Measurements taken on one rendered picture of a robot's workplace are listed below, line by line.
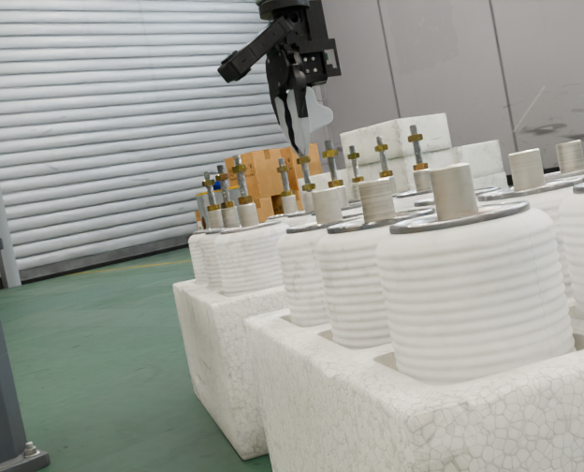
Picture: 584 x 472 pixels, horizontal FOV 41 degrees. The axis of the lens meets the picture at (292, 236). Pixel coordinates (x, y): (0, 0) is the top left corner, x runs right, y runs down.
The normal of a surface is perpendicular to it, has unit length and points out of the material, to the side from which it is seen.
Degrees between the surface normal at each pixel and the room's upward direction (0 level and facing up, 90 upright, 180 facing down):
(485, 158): 90
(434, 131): 90
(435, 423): 90
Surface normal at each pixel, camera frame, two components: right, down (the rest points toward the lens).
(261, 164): 0.66, -0.09
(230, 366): 0.26, 0.00
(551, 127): -0.74, 0.18
